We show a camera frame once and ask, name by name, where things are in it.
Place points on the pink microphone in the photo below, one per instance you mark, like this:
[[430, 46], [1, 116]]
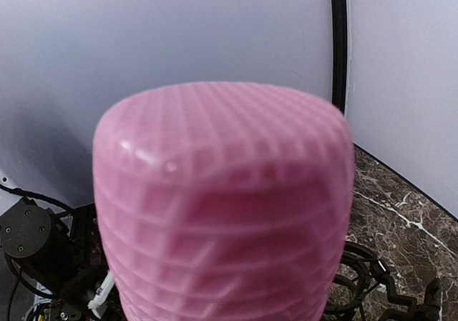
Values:
[[223, 201]]

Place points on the black tripod mic stand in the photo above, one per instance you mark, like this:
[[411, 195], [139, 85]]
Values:
[[372, 272]]

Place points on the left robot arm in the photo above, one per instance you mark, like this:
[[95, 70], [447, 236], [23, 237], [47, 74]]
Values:
[[47, 247]]

